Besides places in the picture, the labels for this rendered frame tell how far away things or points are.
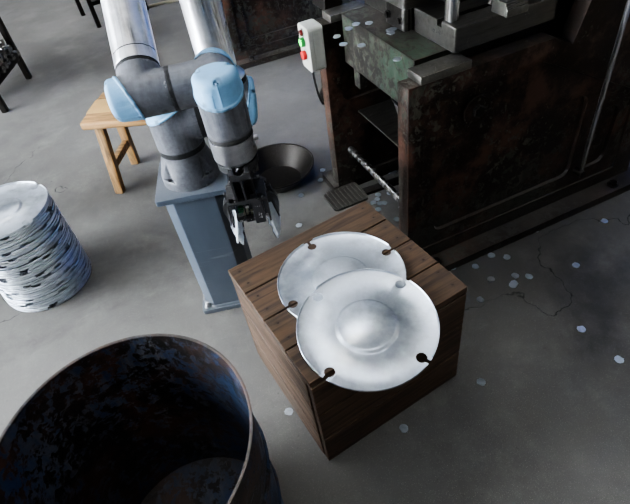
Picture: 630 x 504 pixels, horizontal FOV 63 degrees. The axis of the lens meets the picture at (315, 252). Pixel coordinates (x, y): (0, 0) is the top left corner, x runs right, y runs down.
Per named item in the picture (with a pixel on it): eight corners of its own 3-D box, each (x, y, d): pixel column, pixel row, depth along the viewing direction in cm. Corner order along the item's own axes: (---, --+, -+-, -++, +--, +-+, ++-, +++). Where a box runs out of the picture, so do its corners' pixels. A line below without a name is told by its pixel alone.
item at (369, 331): (465, 310, 105) (466, 308, 105) (388, 422, 92) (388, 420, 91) (350, 251, 119) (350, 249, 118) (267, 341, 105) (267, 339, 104)
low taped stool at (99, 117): (114, 195, 212) (78, 123, 189) (132, 161, 229) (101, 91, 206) (194, 190, 208) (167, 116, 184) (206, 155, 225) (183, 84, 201)
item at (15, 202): (-13, 256, 144) (-15, 254, 143) (-68, 229, 156) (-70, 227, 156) (68, 195, 160) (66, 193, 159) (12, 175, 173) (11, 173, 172)
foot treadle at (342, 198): (337, 222, 166) (335, 210, 162) (324, 205, 173) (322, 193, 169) (489, 161, 178) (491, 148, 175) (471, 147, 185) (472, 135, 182)
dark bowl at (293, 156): (256, 213, 192) (252, 198, 187) (232, 173, 212) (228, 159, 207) (328, 185, 198) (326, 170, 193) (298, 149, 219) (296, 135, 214)
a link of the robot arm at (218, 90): (235, 53, 81) (242, 76, 75) (249, 115, 89) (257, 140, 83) (186, 64, 81) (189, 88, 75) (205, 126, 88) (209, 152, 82)
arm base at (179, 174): (161, 197, 130) (148, 164, 123) (165, 163, 141) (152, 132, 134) (220, 185, 130) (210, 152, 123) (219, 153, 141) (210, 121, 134)
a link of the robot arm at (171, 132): (156, 135, 132) (137, 86, 123) (207, 123, 133) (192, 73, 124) (157, 160, 124) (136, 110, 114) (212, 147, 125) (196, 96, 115)
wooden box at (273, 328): (328, 461, 122) (309, 384, 98) (256, 352, 147) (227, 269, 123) (457, 374, 134) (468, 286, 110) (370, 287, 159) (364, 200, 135)
